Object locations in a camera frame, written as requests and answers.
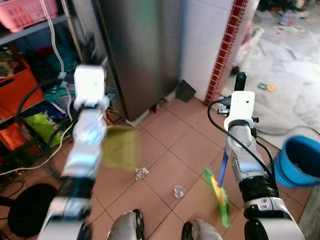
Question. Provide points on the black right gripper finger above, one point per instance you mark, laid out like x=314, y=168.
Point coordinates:
x=241, y=82

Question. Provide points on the yellow-green dustpan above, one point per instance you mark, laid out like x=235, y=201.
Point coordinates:
x=121, y=147

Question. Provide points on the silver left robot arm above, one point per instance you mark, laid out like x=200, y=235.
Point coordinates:
x=82, y=150

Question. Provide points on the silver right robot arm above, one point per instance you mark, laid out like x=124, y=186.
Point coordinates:
x=250, y=165

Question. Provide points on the green and yellow small packet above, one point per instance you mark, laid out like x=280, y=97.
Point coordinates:
x=266, y=87

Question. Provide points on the white plastic bag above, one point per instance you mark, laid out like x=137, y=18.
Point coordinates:
x=250, y=50

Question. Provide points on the black wedge-shaped object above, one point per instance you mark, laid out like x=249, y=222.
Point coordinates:
x=185, y=91

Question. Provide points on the blue plastic bucket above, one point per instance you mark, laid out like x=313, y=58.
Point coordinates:
x=297, y=165

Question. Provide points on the steel grey refrigerator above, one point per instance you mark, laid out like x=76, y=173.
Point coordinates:
x=142, y=55

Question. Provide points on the crumpled white paper ball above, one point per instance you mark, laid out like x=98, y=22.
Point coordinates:
x=142, y=173
x=179, y=191

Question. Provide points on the grey right robot leg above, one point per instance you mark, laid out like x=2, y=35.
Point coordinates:
x=202, y=231

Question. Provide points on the grey robot leg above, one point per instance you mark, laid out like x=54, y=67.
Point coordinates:
x=125, y=225
x=202, y=231

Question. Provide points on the grey left robot leg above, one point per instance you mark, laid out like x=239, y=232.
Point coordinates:
x=125, y=225

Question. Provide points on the bright green bag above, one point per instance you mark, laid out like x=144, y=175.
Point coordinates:
x=42, y=127

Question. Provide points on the orange plastic crate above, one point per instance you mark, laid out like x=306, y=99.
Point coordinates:
x=20, y=90

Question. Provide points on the pink plastic basket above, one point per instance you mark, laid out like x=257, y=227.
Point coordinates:
x=25, y=12

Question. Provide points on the black round stool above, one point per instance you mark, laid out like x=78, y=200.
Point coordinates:
x=32, y=210

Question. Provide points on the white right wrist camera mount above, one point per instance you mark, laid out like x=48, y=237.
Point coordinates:
x=241, y=107

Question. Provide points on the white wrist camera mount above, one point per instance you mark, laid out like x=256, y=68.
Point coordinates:
x=90, y=85
x=241, y=107

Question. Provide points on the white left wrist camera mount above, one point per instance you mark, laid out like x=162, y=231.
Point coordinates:
x=90, y=85

